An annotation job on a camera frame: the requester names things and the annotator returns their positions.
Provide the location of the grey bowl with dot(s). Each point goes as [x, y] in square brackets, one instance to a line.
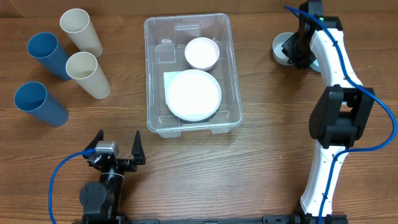
[278, 55]

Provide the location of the blue cup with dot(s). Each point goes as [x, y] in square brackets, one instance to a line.
[46, 48]
[35, 99]

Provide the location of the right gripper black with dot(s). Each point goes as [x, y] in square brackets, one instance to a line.
[288, 50]

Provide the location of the light blue bowl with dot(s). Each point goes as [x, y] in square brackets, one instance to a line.
[315, 66]

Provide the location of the clear plastic storage bin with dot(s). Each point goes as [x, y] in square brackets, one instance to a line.
[165, 41]

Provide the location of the white label in bin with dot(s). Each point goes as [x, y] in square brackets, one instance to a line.
[168, 76]

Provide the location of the pink plate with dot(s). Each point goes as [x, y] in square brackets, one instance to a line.
[193, 95]

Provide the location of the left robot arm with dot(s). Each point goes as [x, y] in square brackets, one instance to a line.
[101, 199]

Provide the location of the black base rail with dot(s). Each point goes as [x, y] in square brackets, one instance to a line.
[266, 219]

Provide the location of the blue cup near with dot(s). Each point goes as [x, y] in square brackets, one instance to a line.
[35, 99]

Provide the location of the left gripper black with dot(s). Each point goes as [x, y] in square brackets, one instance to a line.
[130, 165]

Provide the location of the blue cup far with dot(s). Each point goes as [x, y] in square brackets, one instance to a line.
[46, 48]

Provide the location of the beige cup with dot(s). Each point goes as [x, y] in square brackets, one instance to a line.
[76, 23]
[84, 68]

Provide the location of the pink bowl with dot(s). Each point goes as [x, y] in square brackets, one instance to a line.
[202, 53]

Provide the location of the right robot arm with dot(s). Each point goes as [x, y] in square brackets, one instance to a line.
[336, 122]

